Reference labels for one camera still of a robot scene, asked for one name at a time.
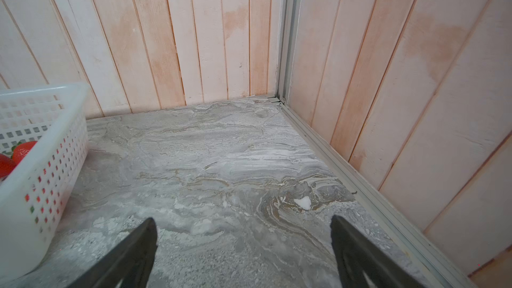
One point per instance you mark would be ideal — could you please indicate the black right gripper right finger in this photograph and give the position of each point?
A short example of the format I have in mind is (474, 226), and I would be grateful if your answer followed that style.
(360, 262)

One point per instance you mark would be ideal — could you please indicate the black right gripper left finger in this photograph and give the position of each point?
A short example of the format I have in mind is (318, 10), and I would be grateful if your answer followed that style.
(128, 264)

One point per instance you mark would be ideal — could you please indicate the white perforated plastic basket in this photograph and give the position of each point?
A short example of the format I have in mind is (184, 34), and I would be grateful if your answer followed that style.
(34, 195)

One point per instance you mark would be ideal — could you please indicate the red strawberry in basket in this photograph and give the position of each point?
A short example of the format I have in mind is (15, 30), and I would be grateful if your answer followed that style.
(21, 150)

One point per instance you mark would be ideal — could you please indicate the red strawberry basket edge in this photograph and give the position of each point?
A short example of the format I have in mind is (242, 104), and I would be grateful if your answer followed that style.
(7, 165)

